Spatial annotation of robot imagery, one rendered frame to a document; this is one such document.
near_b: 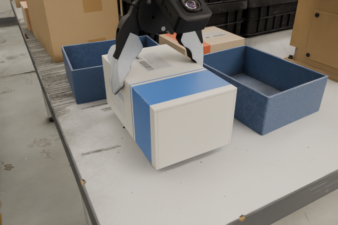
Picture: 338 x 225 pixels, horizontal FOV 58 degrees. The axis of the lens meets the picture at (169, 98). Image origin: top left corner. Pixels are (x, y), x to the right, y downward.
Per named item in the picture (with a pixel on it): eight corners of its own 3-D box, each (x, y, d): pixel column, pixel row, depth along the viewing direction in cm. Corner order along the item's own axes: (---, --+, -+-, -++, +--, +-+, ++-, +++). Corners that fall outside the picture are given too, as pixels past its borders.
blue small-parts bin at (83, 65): (148, 62, 77) (147, 34, 73) (172, 85, 65) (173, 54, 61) (66, 75, 70) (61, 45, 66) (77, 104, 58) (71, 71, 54)
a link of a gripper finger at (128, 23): (131, 64, 43) (160, 10, 42) (135, 68, 42) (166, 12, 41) (102, 50, 41) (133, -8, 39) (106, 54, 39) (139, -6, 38)
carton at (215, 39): (212, 53, 82) (214, 25, 79) (241, 68, 73) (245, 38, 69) (159, 64, 75) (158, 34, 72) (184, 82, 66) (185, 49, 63)
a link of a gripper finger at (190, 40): (196, 53, 53) (170, 13, 48) (217, 64, 49) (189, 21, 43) (184, 65, 53) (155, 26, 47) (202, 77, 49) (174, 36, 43)
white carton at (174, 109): (230, 143, 44) (237, 87, 39) (155, 170, 39) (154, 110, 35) (166, 88, 59) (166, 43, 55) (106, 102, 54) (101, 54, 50)
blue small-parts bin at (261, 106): (319, 110, 56) (329, 76, 52) (261, 136, 49) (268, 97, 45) (242, 73, 70) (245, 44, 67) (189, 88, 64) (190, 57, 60)
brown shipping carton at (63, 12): (135, 48, 86) (131, -11, 78) (55, 63, 76) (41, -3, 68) (98, 24, 108) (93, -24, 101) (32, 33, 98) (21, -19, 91)
